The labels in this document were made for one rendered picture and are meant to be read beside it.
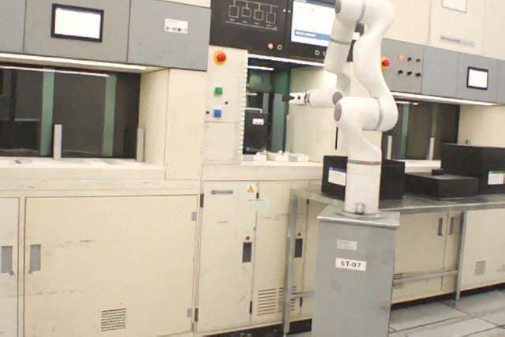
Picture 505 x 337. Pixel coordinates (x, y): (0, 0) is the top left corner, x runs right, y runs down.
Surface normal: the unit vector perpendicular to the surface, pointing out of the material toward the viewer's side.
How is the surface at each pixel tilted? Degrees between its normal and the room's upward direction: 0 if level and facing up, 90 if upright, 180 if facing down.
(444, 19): 90
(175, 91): 90
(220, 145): 90
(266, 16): 90
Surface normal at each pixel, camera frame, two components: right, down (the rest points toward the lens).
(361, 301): -0.28, 0.04
